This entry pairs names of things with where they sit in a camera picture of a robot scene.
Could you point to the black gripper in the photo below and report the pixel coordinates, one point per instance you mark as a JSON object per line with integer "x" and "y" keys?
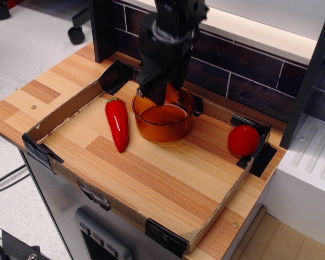
{"x": 165, "y": 47}

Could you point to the orange toy carrot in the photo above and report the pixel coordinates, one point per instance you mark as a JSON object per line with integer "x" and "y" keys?
{"x": 171, "y": 94}

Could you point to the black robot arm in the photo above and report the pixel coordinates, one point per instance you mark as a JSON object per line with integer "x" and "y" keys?
{"x": 192, "y": 12}

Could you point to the transparent orange plastic pot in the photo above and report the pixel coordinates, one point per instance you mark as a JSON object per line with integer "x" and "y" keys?
{"x": 165, "y": 123}

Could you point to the cardboard fence with black tape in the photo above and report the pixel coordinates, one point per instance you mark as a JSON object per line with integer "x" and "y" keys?
{"x": 172, "y": 191}

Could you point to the red toy chili pepper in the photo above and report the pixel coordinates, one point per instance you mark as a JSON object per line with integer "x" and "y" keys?
{"x": 117, "y": 117}

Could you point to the red toy tomato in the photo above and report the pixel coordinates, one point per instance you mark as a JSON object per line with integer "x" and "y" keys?
{"x": 243, "y": 140}

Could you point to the black office chair base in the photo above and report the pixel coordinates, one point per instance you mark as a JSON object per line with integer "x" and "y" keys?
{"x": 75, "y": 33}

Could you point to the white toy sink drainboard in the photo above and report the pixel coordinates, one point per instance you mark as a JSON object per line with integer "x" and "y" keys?
{"x": 296, "y": 195}

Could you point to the dark upright post left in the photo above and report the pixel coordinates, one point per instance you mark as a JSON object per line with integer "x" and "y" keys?
{"x": 103, "y": 28}

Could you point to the dark upright post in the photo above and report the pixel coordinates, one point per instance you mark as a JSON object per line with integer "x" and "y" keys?
{"x": 310, "y": 100}
{"x": 103, "y": 28}

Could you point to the dark upright post right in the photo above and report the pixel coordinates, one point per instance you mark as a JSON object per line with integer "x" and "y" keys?
{"x": 310, "y": 100}

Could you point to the black bracket with screw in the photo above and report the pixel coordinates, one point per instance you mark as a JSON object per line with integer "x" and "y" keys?
{"x": 13, "y": 248}

